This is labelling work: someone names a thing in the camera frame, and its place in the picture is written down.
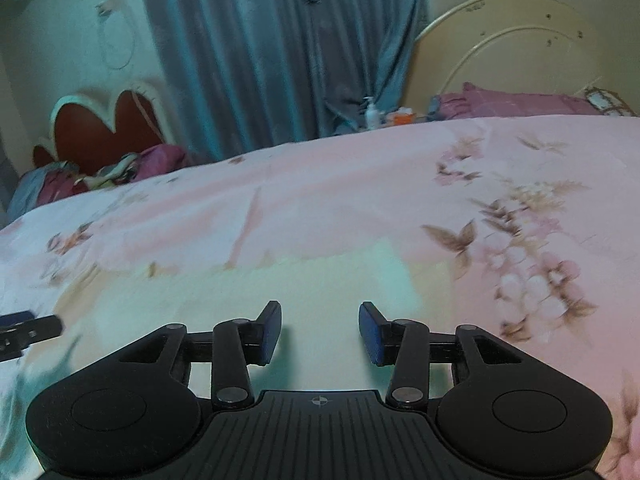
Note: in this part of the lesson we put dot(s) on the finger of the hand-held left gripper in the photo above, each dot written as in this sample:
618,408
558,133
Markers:
15,319
37,329

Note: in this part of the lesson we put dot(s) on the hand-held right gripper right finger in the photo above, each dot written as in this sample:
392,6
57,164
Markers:
370,332

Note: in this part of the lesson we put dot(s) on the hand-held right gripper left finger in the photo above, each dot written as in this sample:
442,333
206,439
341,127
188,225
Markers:
270,332

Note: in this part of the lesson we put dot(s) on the white knit sweater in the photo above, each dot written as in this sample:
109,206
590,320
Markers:
310,280

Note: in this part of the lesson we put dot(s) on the pile of clothes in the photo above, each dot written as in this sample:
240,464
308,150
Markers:
112,172

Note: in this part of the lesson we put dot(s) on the blue pillow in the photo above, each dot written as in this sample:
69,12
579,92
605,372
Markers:
27,190

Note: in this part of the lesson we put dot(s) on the pink floral bedsheet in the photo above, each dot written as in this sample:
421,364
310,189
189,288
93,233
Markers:
350,185

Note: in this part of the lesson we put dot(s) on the red heart-shaped headboard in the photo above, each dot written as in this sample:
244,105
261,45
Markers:
85,135

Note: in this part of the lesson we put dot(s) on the magenta pillow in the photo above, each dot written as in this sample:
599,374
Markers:
165,160

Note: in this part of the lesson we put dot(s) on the white pump bottle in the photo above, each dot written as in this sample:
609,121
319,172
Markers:
373,117

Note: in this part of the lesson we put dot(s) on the orange container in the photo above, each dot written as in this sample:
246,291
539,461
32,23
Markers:
401,117

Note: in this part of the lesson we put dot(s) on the pink pillow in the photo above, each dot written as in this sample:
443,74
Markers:
500,102

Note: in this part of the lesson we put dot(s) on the blue grey curtain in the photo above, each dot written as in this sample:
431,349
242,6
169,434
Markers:
250,35

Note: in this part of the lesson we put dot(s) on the cream round headboard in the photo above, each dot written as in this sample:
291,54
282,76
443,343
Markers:
525,60

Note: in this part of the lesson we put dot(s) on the lattice patterned pillow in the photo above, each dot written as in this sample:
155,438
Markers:
607,101

